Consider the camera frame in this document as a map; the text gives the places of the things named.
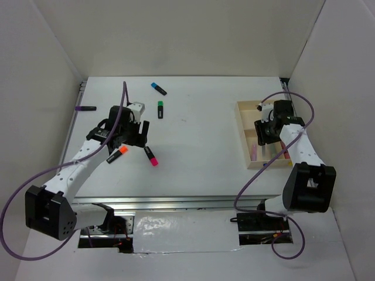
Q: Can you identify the pastel green highlighter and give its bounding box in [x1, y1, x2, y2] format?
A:
[269, 143, 277, 157]

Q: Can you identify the green cap black highlighter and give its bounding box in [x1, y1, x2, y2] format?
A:
[157, 101, 163, 119]

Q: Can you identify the pastel lilac highlighter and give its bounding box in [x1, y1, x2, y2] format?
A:
[250, 143, 258, 162]

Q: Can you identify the pink cap black highlighter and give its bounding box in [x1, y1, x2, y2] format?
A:
[144, 146, 158, 166]

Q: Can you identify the blue cap black highlighter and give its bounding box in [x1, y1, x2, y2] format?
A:
[151, 83, 167, 95]

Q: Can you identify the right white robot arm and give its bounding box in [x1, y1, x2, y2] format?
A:
[254, 100, 336, 229]

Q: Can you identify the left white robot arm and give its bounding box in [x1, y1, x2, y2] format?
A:
[25, 102, 149, 241]

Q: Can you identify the orange cap black highlighter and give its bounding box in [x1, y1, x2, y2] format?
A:
[106, 146, 128, 164]

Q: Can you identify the wooden compartment tray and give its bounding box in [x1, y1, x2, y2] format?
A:
[234, 101, 282, 169]

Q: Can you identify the purple cap black highlighter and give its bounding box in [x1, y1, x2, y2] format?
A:
[74, 106, 97, 111]

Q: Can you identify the white front cover plate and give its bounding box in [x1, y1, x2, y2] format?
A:
[133, 210, 240, 253]

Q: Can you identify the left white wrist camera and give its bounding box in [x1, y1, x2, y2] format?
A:
[127, 102, 145, 124]

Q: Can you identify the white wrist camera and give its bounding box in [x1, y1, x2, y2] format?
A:
[127, 102, 145, 124]
[257, 103, 274, 123]

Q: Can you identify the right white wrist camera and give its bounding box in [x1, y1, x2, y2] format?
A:
[257, 103, 274, 123]

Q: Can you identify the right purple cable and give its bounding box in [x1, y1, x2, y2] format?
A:
[235, 91, 315, 260]

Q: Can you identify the purple cable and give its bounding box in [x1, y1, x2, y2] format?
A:
[0, 81, 132, 261]
[235, 91, 315, 260]

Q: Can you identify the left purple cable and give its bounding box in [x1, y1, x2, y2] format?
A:
[0, 81, 132, 261]

